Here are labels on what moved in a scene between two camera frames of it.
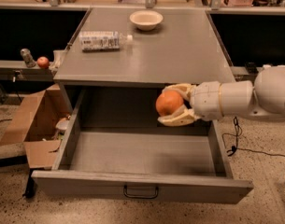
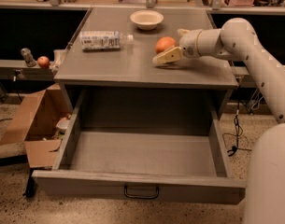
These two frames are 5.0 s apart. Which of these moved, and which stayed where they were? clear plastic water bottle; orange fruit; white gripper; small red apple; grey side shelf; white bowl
Moved: orange fruit; white gripper
Stayed: white bowl; grey side shelf; small red apple; clear plastic water bottle
